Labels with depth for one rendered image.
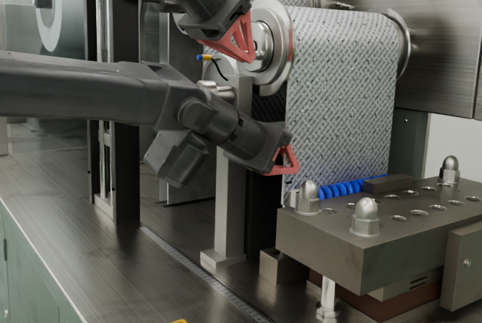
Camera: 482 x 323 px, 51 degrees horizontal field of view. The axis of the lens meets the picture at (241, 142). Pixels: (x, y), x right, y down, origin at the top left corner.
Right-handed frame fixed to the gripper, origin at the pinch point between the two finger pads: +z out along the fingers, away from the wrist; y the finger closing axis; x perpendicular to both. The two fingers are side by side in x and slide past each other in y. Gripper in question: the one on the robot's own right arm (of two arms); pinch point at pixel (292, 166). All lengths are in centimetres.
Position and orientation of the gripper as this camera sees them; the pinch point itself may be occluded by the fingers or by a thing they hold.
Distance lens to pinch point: 77.5
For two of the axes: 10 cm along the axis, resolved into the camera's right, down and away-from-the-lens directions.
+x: 4.4, -8.9, 1.1
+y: 5.7, 1.9, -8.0
